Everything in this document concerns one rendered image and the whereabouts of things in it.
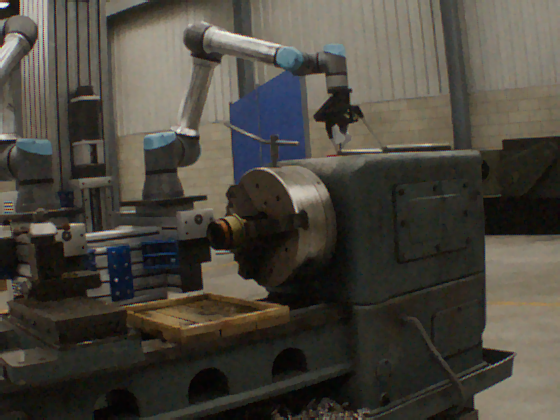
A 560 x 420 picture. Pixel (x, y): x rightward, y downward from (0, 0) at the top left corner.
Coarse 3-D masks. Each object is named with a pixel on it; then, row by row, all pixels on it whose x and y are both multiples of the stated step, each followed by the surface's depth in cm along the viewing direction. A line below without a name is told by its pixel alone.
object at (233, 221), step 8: (232, 216) 175; (216, 224) 172; (224, 224) 172; (232, 224) 172; (240, 224) 173; (208, 232) 175; (216, 232) 177; (224, 232) 170; (232, 232) 172; (240, 232) 173; (208, 240) 175; (216, 240) 177; (224, 240) 171; (232, 240) 172; (240, 240) 173; (248, 240) 177; (216, 248) 173; (224, 248) 173; (232, 248) 174; (240, 248) 175
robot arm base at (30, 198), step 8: (24, 184) 201; (32, 184) 200; (40, 184) 201; (48, 184) 203; (24, 192) 200; (32, 192) 200; (40, 192) 201; (48, 192) 203; (56, 192) 207; (24, 200) 200; (32, 200) 200; (40, 200) 200; (48, 200) 202; (56, 200) 207; (16, 208) 202; (24, 208) 199; (32, 208) 199; (48, 208) 201; (56, 208) 204
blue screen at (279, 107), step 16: (272, 80) 792; (288, 80) 724; (304, 80) 675; (256, 96) 876; (272, 96) 798; (288, 96) 730; (304, 96) 676; (240, 112) 991; (256, 112) 888; (272, 112) 805; (288, 112) 736; (304, 112) 676; (240, 128) 1000; (256, 128) 895; (272, 128) 811; (288, 128) 741; (304, 128) 678; (240, 144) 1009; (256, 144) 903; (304, 144) 685; (240, 160) 1018; (256, 160) 911; (288, 160) 751; (240, 176) 1030
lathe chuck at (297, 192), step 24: (264, 168) 180; (288, 168) 182; (264, 192) 179; (288, 192) 172; (312, 192) 175; (312, 216) 172; (288, 240) 173; (312, 240) 172; (264, 264) 182; (288, 264) 174
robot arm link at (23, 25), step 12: (12, 24) 199; (24, 24) 198; (12, 36) 195; (24, 36) 196; (36, 36) 202; (12, 48) 193; (24, 48) 197; (0, 60) 190; (12, 60) 192; (0, 72) 188; (12, 72) 194; (0, 84) 188
